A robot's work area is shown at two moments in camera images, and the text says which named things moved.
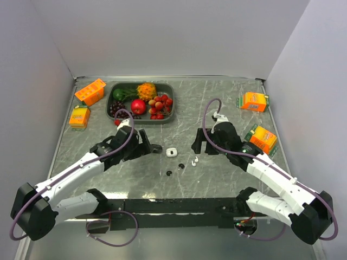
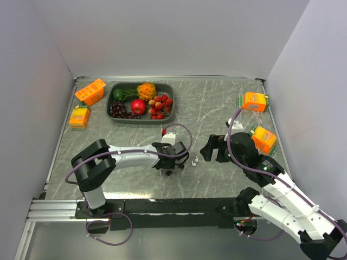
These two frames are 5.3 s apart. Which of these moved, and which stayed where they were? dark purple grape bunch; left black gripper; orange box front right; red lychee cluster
Moved: left black gripper
Stayed: red lychee cluster; orange box front right; dark purple grape bunch
